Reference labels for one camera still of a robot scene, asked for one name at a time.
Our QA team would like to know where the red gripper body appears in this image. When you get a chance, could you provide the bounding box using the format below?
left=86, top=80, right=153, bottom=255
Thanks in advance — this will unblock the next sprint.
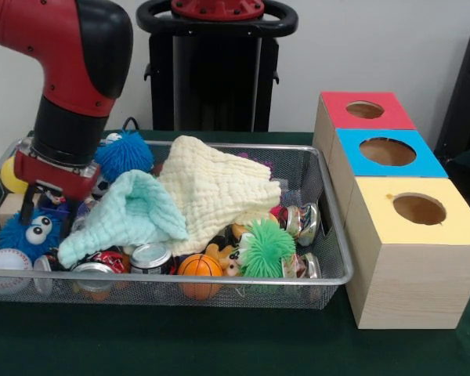
left=13, top=136, right=102, bottom=203

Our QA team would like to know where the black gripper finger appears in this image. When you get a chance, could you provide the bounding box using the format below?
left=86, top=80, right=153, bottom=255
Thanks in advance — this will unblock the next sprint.
left=19, top=183, right=37, bottom=226
left=60, top=198, right=80, bottom=240

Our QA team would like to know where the mint waffle cloth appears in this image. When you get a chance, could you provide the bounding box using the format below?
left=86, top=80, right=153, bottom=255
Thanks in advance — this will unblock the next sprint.
left=57, top=170, right=190, bottom=271

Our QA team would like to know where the shallow mesh bin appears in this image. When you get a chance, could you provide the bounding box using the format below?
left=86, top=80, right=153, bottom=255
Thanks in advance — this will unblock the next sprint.
left=0, top=139, right=356, bottom=310

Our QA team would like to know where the wooden box with three holes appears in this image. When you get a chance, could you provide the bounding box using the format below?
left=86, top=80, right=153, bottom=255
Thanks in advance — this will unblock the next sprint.
left=312, top=91, right=470, bottom=331

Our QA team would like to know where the plain wooden block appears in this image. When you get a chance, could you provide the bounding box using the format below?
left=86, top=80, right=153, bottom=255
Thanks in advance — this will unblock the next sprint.
left=0, top=193, right=27, bottom=227

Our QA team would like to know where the yellow plastic ball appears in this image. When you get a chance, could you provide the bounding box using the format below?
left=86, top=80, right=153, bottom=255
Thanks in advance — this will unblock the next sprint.
left=0, top=156, right=29, bottom=195

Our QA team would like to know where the blue spiky ball with eyes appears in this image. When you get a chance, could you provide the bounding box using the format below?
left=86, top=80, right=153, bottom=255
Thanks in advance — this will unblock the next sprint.
left=0, top=213, right=63, bottom=262

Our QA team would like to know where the white toy baseball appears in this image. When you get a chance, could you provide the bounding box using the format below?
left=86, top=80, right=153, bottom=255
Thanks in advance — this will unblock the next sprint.
left=0, top=248, right=34, bottom=295

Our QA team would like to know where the small blue spiky ball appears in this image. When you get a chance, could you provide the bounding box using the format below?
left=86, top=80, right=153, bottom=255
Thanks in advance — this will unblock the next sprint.
left=93, top=131, right=154, bottom=183

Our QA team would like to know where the crushed black can silver top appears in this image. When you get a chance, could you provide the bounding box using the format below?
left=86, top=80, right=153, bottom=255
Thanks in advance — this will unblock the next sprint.
left=129, top=242, right=174, bottom=275

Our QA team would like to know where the orange toy basketball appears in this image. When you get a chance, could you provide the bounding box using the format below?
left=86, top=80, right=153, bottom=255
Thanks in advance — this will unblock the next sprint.
left=178, top=253, right=225, bottom=301

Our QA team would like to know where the orange plush toy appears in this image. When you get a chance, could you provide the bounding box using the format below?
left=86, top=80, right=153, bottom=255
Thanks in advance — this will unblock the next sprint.
left=205, top=242, right=244, bottom=277

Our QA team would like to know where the cream waffle cloth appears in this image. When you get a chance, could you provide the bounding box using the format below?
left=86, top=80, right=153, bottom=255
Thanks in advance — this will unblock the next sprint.
left=156, top=135, right=281, bottom=254

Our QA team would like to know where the dark green tablecloth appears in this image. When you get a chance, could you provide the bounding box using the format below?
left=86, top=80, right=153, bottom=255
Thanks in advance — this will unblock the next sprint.
left=0, top=128, right=470, bottom=376

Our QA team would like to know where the green spiky ball toy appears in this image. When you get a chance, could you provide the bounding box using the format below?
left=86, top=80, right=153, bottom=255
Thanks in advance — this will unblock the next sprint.
left=238, top=218, right=298, bottom=278

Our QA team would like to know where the black upright panel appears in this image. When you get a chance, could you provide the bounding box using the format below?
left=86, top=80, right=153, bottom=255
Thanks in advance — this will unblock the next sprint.
left=433, top=25, right=470, bottom=157

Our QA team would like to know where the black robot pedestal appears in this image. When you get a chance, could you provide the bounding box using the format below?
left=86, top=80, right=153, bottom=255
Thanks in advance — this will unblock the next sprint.
left=136, top=0, right=298, bottom=133

